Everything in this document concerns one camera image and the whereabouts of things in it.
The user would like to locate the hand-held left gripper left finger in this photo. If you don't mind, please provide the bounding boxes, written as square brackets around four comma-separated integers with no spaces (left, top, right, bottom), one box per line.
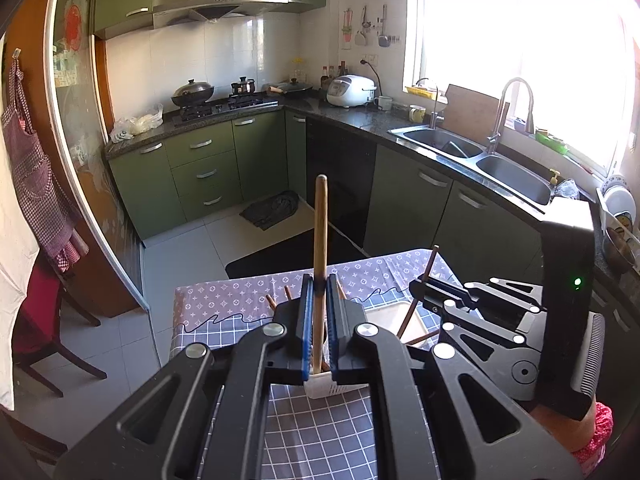
[52,274,317,480]

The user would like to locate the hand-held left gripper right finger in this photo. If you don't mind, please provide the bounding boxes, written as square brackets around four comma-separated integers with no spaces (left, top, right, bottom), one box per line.
[326,272,583,480]

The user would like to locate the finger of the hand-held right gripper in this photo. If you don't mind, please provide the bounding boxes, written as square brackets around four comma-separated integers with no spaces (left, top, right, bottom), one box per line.
[462,276,547,313]
[409,279,543,347]

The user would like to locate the white plastic utensil basket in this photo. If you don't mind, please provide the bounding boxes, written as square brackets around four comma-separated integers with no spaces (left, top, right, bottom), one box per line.
[302,301,437,401]

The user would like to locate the long wooden utensil handle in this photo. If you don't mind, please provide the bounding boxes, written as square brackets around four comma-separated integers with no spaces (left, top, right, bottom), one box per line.
[312,175,329,376]

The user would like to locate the person's right forearm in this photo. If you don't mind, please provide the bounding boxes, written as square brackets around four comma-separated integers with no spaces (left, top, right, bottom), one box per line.
[529,400,614,467]

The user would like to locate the hanging kitchen utensils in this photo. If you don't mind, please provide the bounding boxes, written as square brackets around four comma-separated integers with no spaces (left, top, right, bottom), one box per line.
[359,4,404,49]

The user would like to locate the dish rack with plates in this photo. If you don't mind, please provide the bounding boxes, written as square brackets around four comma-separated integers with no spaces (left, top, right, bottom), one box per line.
[595,175,640,277]

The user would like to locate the green sink cabinet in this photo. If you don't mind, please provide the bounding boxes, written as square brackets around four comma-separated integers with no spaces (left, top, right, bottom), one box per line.
[362,145,640,361]

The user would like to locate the black floor rug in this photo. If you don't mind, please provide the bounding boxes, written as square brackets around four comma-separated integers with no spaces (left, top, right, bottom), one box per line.
[225,230,372,281]

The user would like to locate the blue checkered tablecloth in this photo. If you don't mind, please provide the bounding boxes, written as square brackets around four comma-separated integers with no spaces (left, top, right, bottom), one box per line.
[170,247,464,480]

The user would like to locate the stainless double sink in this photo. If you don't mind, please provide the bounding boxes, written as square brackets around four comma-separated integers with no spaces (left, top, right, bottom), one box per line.
[389,125,554,207]

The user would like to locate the green tray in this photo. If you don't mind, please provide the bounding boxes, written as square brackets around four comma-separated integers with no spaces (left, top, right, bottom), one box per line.
[535,127,571,156]

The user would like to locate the dark grey floor mat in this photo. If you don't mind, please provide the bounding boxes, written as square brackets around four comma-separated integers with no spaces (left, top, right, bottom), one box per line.
[239,190,301,232]

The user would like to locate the black appliance front panel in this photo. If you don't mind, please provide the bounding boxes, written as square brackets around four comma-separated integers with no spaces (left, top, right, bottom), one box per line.
[306,117,379,262]

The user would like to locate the tall steel faucet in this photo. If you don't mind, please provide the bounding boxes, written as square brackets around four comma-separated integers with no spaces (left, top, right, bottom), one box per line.
[486,77,536,156]

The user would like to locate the wooden cutting board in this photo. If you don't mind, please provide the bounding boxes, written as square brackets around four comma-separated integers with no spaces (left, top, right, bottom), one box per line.
[442,84,511,134]

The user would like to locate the small steel faucet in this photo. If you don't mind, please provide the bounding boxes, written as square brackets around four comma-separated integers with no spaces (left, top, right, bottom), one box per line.
[416,77,446,130]

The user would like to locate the black stone countertop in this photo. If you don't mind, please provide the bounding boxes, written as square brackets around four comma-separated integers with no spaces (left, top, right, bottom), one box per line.
[102,95,640,306]

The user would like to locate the green cabinet with drawers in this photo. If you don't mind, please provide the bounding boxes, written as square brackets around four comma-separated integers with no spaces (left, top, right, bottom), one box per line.
[105,110,307,242]

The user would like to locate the white rice cooker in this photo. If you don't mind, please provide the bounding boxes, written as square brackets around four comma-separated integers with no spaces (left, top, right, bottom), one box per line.
[326,74,379,110]

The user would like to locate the condiment bottles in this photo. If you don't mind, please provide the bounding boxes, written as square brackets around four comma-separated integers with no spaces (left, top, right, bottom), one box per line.
[320,61,351,89]

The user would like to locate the black gas stove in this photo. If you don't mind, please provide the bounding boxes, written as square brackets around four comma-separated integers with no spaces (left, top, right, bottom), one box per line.
[172,94,281,124]

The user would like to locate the black frying pan with lid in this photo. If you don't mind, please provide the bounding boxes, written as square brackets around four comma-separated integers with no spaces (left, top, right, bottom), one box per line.
[265,78,315,99]

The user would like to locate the kitchen window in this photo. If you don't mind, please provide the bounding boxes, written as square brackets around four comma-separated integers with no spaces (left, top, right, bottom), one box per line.
[402,0,640,177]

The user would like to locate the black wok with lid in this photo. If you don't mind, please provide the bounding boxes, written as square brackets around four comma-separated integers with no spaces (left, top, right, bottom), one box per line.
[171,78,216,109]

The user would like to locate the clear plastic bag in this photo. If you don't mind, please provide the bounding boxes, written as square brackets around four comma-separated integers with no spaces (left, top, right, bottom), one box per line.
[109,104,165,141]

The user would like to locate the red wooden chair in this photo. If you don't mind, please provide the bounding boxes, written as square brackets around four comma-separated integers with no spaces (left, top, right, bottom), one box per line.
[10,255,109,399]

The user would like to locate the dark wooden chair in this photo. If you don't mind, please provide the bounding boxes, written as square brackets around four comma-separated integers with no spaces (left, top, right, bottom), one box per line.
[0,400,69,467]

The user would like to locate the frosted glass sliding door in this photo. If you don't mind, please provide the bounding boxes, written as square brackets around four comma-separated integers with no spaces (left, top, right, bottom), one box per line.
[47,0,152,312]

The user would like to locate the white sheet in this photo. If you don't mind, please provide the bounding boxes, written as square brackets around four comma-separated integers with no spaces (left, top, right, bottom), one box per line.
[0,160,42,412]

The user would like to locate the checkered red apron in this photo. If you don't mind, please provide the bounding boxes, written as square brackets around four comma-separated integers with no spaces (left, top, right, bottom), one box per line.
[0,47,91,274]

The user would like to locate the wall picture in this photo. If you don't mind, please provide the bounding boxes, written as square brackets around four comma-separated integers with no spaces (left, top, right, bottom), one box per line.
[341,7,357,51]

